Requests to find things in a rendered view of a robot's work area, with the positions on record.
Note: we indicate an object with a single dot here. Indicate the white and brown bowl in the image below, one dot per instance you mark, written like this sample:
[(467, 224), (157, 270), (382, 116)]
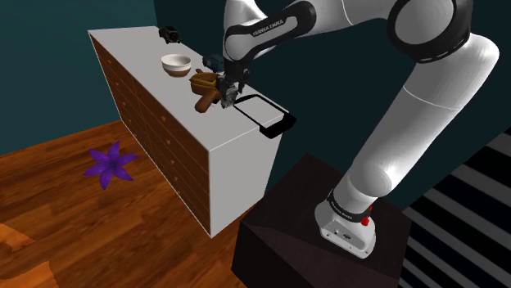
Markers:
[(176, 63)]

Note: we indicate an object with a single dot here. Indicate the black tablet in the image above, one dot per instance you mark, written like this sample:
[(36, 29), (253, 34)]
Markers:
[(261, 111)]

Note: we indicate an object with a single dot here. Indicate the blue camera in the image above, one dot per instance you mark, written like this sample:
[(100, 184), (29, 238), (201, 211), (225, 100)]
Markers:
[(212, 62)]

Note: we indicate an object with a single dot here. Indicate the white chest of drawers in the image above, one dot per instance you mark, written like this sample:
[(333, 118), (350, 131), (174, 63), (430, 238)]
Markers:
[(235, 159)]

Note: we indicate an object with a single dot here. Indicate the black camera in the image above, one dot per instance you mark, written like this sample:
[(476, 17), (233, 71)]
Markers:
[(170, 34)]

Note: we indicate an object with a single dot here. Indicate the purple flower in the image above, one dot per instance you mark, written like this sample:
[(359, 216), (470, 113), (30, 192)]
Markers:
[(109, 164)]

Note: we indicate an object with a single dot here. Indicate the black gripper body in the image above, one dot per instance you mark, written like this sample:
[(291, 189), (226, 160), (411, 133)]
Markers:
[(228, 85)]

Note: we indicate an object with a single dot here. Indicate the dark robot stand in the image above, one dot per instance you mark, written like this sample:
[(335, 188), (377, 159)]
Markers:
[(287, 235)]

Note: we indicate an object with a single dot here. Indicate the brown wooden scoop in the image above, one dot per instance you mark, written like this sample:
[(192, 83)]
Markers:
[(203, 87)]

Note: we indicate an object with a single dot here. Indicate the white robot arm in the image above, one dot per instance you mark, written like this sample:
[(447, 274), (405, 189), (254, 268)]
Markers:
[(419, 119)]

